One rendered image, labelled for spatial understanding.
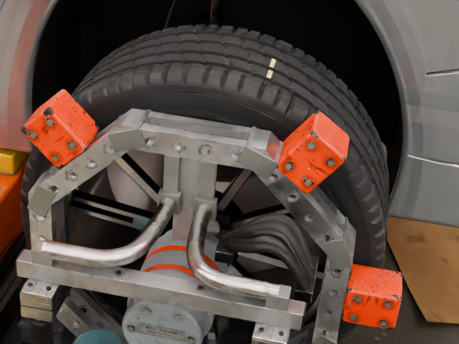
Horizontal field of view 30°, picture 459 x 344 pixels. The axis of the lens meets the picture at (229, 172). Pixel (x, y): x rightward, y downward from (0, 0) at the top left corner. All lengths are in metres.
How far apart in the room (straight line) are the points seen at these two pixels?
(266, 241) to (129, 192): 1.95
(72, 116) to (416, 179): 0.76
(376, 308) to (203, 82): 0.46
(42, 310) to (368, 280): 0.53
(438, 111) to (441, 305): 1.22
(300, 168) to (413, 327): 1.51
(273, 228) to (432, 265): 1.78
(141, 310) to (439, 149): 0.73
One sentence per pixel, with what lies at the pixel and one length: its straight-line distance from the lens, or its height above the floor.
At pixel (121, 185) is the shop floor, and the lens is 3.19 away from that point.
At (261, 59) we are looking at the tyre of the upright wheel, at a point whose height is 1.17.
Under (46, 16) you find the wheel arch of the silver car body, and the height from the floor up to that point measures 1.08.
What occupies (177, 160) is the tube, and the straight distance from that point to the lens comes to 1.32.
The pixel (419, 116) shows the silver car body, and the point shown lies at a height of 0.99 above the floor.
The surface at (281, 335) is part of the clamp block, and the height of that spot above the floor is 0.95.
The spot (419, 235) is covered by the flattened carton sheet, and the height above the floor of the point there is 0.01.
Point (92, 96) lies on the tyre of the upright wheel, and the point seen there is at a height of 1.11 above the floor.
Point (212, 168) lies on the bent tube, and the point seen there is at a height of 1.08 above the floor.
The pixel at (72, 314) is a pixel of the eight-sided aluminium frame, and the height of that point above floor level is 0.71.
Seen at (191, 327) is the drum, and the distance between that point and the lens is 1.32.
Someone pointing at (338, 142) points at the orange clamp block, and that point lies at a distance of 1.29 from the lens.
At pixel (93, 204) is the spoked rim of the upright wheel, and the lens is 1.55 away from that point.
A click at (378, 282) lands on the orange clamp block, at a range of 1.44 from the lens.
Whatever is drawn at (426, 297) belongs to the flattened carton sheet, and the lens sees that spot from 2.85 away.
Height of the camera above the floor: 1.78
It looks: 32 degrees down
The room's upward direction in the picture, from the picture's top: 5 degrees clockwise
